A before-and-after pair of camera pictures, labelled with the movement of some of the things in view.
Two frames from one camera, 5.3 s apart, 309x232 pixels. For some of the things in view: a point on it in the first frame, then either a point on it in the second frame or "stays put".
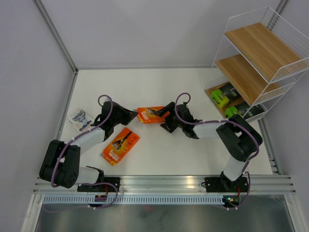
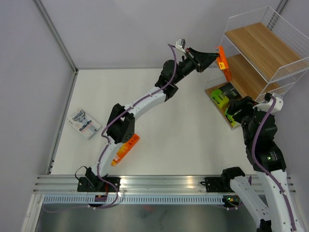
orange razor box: x=147 y=115 -> x=223 y=63
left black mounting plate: x=102 y=187 stays put
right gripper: x=169 y=127 -> x=245 y=103
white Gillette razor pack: x=80 y=120 stays put
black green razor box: x=222 y=96 stays put
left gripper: x=129 y=115 -> x=205 y=60
